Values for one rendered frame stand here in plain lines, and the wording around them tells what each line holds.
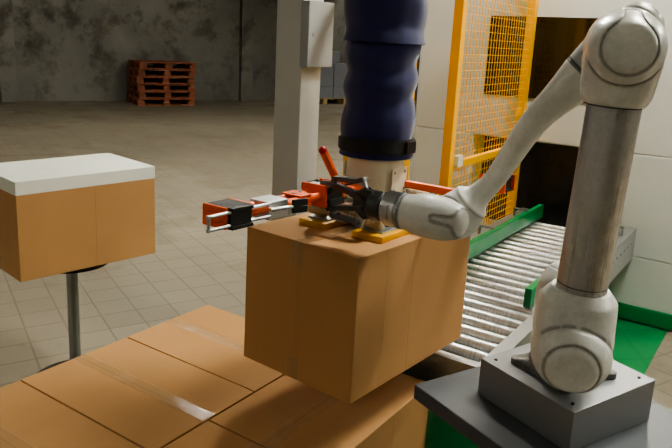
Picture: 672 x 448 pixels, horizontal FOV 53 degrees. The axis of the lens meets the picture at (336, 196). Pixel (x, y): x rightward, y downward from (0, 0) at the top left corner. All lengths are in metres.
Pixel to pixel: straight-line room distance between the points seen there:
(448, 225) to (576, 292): 0.33
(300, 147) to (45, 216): 1.20
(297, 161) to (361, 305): 1.65
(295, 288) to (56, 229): 1.33
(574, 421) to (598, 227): 0.45
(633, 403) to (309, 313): 0.82
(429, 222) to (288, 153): 1.83
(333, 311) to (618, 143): 0.83
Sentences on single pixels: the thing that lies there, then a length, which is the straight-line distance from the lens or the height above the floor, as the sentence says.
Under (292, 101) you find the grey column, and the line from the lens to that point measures 3.29.
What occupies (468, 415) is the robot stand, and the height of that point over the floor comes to 0.75.
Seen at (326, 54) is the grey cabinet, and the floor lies 1.53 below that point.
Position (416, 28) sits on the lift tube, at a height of 1.64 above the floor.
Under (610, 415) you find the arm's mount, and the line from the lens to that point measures 1.73.
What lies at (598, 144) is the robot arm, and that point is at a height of 1.44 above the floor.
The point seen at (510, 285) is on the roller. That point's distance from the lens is 3.27.
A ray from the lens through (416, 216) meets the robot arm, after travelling 1.59.
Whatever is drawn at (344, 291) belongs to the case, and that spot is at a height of 0.98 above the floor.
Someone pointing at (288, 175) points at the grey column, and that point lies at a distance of 3.35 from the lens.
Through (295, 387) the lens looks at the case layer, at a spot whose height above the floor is 0.54.
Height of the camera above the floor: 1.60
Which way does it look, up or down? 13 degrees down
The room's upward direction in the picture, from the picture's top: 3 degrees clockwise
